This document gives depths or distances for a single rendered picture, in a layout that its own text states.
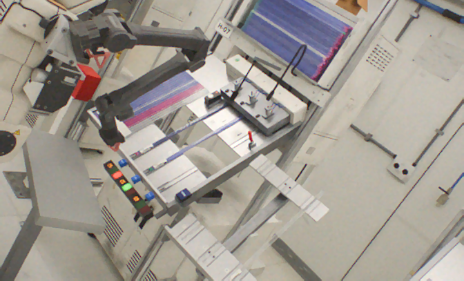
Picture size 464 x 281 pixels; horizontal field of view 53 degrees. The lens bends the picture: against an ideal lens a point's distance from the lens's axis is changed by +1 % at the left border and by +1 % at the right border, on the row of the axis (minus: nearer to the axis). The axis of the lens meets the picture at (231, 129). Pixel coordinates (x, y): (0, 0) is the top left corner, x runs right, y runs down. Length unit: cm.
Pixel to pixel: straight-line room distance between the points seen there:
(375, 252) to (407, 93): 113
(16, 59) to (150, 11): 166
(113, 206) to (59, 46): 130
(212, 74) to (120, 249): 100
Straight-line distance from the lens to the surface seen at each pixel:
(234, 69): 228
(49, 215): 170
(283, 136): 204
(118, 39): 146
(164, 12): 321
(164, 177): 193
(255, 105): 209
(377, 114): 352
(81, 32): 143
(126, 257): 248
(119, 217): 252
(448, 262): 180
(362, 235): 352
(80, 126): 232
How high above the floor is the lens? 154
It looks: 15 degrees down
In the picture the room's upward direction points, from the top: 32 degrees clockwise
